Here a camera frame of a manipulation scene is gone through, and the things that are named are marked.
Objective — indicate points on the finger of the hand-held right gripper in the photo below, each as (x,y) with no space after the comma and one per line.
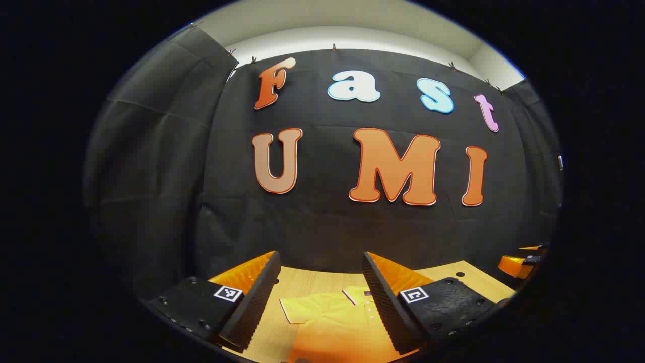
(531,247)
(514,266)

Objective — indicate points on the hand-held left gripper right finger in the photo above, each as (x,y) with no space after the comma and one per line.
(383,302)

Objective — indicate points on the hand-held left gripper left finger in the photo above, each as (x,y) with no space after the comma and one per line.
(252,302)

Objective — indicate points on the orange T-shirt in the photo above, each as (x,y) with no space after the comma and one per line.
(335,322)

